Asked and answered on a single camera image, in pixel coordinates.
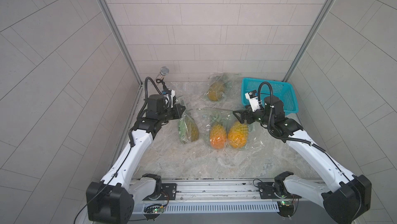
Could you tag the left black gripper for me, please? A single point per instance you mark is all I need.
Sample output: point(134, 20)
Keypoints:
point(178, 111)

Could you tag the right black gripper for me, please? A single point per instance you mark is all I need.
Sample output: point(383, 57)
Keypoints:
point(246, 116)

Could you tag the zip-top bag green pineapple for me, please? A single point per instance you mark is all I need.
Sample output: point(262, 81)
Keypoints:
point(188, 110)

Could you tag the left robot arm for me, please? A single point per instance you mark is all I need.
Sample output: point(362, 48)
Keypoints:
point(112, 200)

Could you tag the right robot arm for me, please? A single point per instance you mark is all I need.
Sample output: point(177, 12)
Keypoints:
point(344, 196)

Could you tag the yellow pineapple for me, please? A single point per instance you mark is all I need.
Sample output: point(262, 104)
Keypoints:
point(238, 135)

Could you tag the yellow pineapple zip bag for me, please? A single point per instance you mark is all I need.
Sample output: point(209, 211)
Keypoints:
point(253, 140)

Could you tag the orange pineapple zip bag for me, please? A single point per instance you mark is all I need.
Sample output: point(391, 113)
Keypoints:
point(211, 112)

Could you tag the far pineapple zip bag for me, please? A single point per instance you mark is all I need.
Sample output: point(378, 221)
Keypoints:
point(227, 78)

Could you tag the orange pineapple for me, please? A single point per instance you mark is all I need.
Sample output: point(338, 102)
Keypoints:
point(217, 132)

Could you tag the far bagged pineapple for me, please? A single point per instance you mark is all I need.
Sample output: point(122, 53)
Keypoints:
point(216, 91)

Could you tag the black microphone stand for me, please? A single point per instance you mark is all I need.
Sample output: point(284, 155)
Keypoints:
point(165, 89)

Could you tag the glitter silver microphone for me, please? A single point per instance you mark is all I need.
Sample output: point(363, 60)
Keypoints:
point(163, 72)

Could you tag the teal plastic basket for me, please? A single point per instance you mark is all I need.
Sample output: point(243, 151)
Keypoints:
point(284, 91)

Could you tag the right circuit board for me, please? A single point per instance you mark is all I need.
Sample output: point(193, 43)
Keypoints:
point(286, 209)

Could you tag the circuit board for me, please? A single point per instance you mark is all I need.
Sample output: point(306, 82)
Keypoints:
point(286, 209)
point(153, 211)

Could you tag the left circuit board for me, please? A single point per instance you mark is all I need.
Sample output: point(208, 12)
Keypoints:
point(153, 211)

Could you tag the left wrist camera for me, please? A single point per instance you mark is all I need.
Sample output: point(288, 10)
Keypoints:
point(169, 96)

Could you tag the aluminium mounting rail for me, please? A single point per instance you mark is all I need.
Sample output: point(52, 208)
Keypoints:
point(210, 189)

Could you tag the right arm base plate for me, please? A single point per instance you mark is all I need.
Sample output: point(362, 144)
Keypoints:
point(267, 191)

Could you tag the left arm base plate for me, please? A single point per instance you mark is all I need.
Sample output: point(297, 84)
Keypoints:
point(168, 192)

